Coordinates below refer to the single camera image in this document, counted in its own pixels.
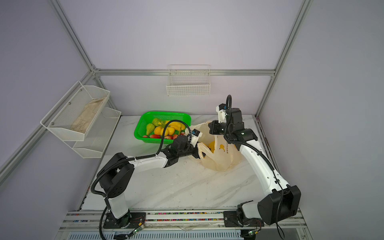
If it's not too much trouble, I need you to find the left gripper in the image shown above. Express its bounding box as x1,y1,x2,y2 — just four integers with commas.
178,141,211,159

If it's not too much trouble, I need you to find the yellow banana bunch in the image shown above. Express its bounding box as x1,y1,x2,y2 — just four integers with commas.
165,122,186,136
208,141,216,153

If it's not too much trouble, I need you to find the banana print plastic bag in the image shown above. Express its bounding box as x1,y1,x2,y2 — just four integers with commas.
189,122,243,172

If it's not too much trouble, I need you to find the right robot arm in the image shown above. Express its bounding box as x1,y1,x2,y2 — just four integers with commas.
209,95,302,240

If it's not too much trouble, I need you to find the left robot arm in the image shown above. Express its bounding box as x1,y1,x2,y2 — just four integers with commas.
91,120,203,228

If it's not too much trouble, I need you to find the orange fake fruit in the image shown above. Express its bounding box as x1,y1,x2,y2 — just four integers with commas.
154,126,164,136

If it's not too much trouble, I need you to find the green fake pear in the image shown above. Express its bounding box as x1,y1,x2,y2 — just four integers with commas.
146,123,156,136
152,118,163,127

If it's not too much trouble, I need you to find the green plastic basket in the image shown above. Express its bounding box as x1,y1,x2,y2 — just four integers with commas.
134,111,192,144

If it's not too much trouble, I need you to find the beige cloth in shelf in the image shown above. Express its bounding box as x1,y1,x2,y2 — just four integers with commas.
70,97,106,134

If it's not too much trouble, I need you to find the upper white mesh shelf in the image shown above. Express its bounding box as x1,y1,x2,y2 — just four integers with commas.
40,81,110,142

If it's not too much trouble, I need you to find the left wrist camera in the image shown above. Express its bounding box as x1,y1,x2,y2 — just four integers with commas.
191,129,203,147

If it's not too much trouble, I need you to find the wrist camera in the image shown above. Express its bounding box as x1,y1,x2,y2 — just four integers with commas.
191,129,203,147
216,104,227,124

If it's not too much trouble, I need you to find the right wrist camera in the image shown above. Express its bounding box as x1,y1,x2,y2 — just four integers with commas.
216,104,227,124

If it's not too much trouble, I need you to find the white wire wall basket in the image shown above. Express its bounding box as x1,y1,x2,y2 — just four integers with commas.
166,65,211,97

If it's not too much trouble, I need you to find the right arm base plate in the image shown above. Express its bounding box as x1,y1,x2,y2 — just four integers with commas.
223,211,265,228

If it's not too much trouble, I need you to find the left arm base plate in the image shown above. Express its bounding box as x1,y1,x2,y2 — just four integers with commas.
103,212,147,229

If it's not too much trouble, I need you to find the aluminium mounting rail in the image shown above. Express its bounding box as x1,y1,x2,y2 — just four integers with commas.
58,207,308,232

